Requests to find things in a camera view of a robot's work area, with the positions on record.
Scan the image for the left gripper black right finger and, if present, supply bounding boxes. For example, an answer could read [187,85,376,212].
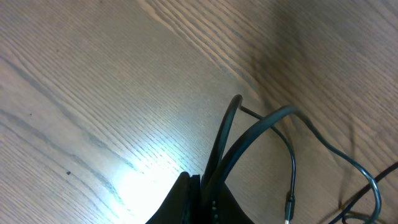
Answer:
[201,184,254,224]

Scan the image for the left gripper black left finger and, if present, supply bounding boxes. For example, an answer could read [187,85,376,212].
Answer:
[146,172,200,224]

